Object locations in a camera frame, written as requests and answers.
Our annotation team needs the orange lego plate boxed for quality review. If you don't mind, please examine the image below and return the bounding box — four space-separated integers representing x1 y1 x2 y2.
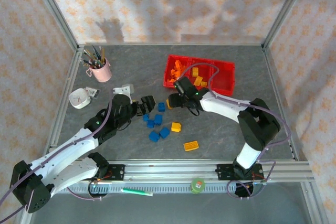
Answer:
174 60 187 74

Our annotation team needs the red plastic bin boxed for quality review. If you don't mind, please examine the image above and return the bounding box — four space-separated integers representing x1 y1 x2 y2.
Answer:
185 57 215 91
209 60 236 96
163 54 194 88

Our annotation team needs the small printed packet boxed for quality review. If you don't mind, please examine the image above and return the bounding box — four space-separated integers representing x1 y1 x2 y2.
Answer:
85 87 101 99

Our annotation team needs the white square clock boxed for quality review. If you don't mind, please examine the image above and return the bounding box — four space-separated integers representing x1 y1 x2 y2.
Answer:
68 89 91 109

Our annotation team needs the pink metal cup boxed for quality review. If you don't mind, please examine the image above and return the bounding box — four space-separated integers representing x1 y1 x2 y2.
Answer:
86 57 113 83

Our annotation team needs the green marker pen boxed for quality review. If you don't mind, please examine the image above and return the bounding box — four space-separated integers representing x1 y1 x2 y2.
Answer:
121 187 154 197

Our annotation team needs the green tape roll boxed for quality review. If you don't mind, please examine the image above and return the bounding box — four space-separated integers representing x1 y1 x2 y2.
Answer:
190 177 206 195

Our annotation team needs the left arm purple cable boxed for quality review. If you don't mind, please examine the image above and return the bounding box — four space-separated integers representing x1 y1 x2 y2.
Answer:
0 89 116 222

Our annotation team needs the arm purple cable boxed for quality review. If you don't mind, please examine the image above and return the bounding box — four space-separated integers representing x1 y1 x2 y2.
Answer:
0 89 116 222
181 62 292 200

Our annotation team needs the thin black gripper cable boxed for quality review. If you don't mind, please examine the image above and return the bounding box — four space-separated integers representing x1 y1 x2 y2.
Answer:
187 103 200 116

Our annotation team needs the thin aluminium table rail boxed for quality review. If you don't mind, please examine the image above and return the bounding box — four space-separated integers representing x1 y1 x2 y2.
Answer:
77 42 265 47

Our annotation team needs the aluminium table side rail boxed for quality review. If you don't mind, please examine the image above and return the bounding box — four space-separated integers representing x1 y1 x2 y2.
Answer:
48 47 85 147
262 47 301 162

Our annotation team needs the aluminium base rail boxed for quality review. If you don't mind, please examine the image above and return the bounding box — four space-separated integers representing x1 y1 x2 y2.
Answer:
107 158 314 183

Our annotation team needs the grey slotted cable duct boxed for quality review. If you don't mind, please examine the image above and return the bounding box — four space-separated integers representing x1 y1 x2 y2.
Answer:
56 183 254 194

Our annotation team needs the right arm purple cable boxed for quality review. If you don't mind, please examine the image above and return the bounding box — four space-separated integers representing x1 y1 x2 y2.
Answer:
181 62 292 200

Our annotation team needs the aluminium frame post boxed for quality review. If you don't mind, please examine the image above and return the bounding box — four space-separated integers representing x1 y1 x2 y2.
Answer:
27 0 79 50
262 0 313 50

